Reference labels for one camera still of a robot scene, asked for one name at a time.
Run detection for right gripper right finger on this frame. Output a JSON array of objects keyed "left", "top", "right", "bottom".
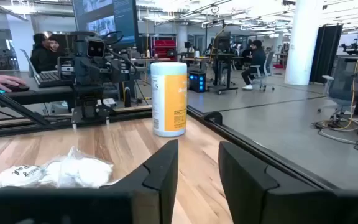
[{"left": 218, "top": 141, "right": 358, "bottom": 224}]

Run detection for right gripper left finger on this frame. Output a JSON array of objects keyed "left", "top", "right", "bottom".
[{"left": 0, "top": 139, "right": 179, "bottom": 224}]

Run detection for clear vanity pack bag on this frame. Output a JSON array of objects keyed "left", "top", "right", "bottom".
[
  {"left": 0, "top": 164, "right": 45, "bottom": 192},
  {"left": 40, "top": 146, "right": 114, "bottom": 189}
]

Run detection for black keyboard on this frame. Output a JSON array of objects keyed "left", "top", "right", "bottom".
[{"left": 34, "top": 70, "right": 74, "bottom": 88}]

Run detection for person at desk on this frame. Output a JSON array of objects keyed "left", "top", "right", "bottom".
[{"left": 29, "top": 33, "right": 58, "bottom": 74}]

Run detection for large blue-screen monitor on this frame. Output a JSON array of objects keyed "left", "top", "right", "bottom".
[{"left": 72, "top": 0, "right": 139, "bottom": 44}]

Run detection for black computer mouse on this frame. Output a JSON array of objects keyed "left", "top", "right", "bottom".
[{"left": 4, "top": 83, "right": 30, "bottom": 93}]

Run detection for person's hand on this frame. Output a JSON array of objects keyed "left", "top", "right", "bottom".
[{"left": 0, "top": 74, "right": 27, "bottom": 93}]

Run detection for red tool cabinet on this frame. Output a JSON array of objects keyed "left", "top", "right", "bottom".
[{"left": 152, "top": 39, "right": 177, "bottom": 60}]

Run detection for white wipes canister orange label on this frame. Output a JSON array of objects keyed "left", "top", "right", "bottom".
[{"left": 150, "top": 62, "right": 188, "bottom": 138}]

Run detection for computer tower blue lights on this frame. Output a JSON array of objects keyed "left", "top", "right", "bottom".
[{"left": 188, "top": 70, "right": 207, "bottom": 93}]

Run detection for black standing desk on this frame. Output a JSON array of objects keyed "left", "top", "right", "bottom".
[{"left": 206, "top": 52, "right": 239, "bottom": 95}]

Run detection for seated person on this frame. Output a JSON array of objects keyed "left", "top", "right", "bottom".
[{"left": 241, "top": 39, "right": 267, "bottom": 91}]

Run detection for grey mesh office chair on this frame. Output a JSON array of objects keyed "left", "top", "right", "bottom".
[{"left": 317, "top": 55, "right": 358, "bottom": 123}]

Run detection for white round pillar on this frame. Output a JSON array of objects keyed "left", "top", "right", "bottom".
[{"left": 283, "top": 0, "right": 323, "bottom": 86}]

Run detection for black room partition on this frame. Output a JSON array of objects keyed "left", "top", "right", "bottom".
[{"left": 309, "top": 24, "right": 344, "bottom": 84}]

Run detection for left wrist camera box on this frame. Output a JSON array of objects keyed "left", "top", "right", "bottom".
[{"left": 85, "top": 37, "right": 107, "bottom": 58}]

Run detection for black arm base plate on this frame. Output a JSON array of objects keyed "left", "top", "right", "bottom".
[{"left": 70, "top": 105, "right": 111, "bottom": 123}]

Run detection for black aluminium table frame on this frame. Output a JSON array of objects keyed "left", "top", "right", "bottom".
[{"left": 0, "top": 81, "right": 341, "bottom": 191}]

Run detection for yellow hanging cable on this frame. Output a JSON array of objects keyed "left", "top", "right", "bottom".
[{"left": 337, "top": 30, "right": 358, "bottom": 131}]

